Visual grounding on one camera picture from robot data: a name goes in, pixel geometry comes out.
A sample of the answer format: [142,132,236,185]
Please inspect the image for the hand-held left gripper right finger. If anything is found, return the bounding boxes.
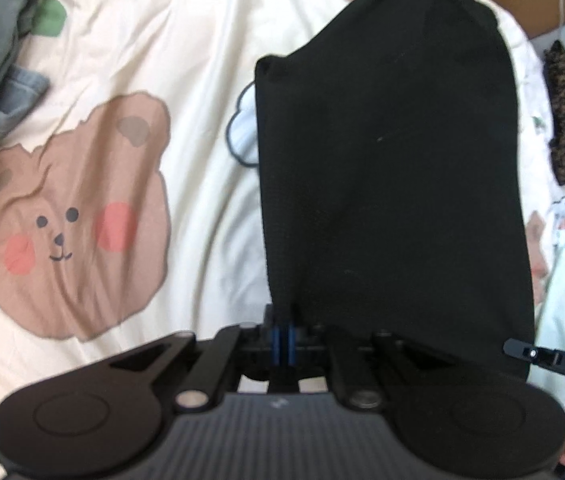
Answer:
[286,325,463,409]

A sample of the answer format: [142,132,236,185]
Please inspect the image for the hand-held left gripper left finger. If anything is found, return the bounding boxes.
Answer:
[110,305,284,408]

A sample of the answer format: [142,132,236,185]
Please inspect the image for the black bear print shorts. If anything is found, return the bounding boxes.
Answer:
[254,0,535,386]

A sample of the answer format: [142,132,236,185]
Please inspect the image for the cream bear printed blanket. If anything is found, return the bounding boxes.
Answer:
[0,0,563,461]

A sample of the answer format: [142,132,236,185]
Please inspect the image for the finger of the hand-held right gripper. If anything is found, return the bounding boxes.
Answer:
[503,338,558,368]

